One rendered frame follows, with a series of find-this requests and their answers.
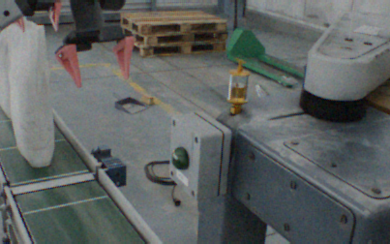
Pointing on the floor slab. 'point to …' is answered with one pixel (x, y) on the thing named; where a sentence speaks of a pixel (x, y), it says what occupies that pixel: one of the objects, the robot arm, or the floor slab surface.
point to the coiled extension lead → (161, 179)
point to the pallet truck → (238, 47)
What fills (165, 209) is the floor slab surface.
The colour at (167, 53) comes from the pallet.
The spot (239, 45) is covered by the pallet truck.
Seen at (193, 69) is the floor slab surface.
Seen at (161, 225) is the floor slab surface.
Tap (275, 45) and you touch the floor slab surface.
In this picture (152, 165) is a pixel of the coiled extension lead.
